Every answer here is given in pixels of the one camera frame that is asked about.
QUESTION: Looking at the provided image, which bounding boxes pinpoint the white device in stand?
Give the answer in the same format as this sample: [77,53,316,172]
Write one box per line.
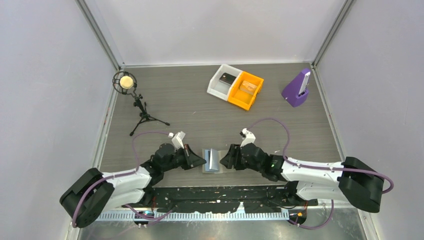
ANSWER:
[298,71,311,96]

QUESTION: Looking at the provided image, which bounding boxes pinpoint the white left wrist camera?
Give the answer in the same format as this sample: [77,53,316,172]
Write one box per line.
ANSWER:
[168,131,186,150]

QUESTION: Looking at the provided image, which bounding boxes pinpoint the white plastic bin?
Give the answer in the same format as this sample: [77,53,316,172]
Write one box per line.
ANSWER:
[206,64,243,102]

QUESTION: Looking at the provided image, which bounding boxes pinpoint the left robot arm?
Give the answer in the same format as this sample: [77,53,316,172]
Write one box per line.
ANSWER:
[59,143,207,228]

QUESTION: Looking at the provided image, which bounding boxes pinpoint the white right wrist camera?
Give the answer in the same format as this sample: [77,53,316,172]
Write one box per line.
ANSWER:
[240,128,256,148]

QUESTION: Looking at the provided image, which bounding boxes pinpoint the beige card holder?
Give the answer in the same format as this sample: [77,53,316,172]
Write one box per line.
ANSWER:
[202,148,235,174]

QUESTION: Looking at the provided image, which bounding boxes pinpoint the cream round microphone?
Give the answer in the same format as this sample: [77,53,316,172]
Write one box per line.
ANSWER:
[119,75,135,90]

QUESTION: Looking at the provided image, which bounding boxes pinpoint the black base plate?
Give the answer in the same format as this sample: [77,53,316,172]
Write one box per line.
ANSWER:
[138,185,318,214]

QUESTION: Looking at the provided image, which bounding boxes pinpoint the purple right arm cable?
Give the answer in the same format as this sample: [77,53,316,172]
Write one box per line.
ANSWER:
[246,117,395,231]

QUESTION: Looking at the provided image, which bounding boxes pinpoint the black card in white bin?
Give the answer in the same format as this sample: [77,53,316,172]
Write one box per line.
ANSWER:
[219,72,237,86]

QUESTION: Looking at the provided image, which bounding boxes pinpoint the orange plastic bin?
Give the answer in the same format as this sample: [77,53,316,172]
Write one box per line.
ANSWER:
[227,71,264,111]

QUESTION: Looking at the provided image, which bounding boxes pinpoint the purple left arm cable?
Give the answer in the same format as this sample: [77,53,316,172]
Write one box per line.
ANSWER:
[71,131,175,229]

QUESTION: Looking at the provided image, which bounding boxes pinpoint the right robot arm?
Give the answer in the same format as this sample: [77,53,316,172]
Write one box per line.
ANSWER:
[220,143,384,213]

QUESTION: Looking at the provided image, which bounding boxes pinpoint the perforated metal rail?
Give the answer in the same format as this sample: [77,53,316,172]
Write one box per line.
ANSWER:
[96,209,289,222]

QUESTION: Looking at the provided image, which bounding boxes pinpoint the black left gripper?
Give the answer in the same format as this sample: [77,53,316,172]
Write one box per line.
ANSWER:
[162,144,206,173]

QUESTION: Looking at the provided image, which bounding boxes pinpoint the purple stand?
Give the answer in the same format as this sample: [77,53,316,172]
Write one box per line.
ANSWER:
[281,68,311,108]

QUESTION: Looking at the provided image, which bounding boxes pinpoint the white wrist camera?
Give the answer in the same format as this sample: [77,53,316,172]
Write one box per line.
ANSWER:
[240,128,256,148]
[168,131,186,150]

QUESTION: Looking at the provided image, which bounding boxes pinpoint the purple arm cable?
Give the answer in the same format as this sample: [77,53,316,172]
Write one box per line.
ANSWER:
[71,131,175,229]
[246,117,395,231]

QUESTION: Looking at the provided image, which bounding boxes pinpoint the tan card in orange bin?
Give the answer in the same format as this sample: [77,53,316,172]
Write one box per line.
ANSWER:
[239,80,258,96]

